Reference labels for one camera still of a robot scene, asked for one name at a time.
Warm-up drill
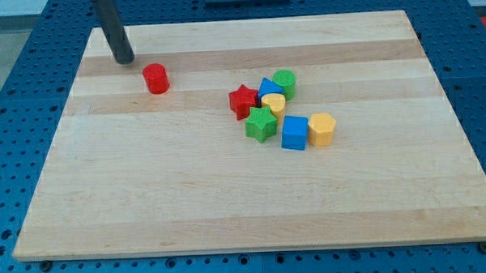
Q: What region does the red cylinder block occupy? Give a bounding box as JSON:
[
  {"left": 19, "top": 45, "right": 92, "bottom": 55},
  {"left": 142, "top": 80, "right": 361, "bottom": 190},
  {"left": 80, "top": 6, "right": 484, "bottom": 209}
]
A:
[{"left": 142, "top": 63, "right": 170, "bottom": 95}]

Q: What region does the green star block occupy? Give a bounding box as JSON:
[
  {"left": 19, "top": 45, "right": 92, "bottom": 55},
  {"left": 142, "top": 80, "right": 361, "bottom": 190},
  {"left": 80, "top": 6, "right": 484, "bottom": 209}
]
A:
[{"left": 245, "top": 106, "right": 278, "bottom": 143}]

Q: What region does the red star block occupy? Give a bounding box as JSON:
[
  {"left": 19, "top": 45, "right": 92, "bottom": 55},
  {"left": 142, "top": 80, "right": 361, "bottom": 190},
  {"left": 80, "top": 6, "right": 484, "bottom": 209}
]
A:
[{"left": 228, "top": 84, "right": 258, "bottom": 121}]

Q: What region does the yellow heart block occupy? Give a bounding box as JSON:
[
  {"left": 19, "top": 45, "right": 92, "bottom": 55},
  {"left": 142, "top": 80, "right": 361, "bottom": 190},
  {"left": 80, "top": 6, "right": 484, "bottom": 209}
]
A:
[{"left": 260, "top": 93, "right": 287, "bottom": 124}]

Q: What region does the blue cube block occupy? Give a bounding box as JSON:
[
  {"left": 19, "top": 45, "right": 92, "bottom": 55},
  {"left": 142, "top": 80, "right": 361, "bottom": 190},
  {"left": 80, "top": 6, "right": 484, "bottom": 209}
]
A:
[{"left": 281, "top": 115, "right": 309, "bottom": 151}]

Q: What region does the blue triangle block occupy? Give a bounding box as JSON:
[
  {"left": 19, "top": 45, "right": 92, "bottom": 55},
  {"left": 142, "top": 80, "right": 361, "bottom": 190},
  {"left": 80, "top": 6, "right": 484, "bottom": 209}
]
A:
[{"left": 258, "top": 77, "right": 284, "bottom": 102}]

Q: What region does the green cylinder block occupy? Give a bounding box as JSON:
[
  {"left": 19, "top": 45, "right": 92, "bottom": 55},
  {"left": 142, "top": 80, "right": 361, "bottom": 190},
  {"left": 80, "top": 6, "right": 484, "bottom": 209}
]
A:
[{"left": 272, "top": 69, "right": 296, "bottom": 100}]

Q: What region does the yellow hexagon block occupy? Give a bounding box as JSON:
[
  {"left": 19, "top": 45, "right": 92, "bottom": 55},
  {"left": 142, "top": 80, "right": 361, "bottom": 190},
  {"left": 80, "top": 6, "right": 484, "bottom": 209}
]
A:
[{"left": 308, "top": 113, "right": 337, "bottom": 147}]

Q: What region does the light wooden board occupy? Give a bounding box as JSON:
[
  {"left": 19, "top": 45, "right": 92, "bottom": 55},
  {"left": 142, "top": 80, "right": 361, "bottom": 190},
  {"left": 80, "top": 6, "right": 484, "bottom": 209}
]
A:
[{"left": 13, "top": 11, "right": 486, "bottom": 262}]

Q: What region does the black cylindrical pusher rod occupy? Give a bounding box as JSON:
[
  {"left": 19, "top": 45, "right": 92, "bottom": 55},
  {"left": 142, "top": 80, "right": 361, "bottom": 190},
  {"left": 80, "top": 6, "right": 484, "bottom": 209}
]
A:
[{"left": 89, "top": 0, "right": 135, "bottom": 65}]

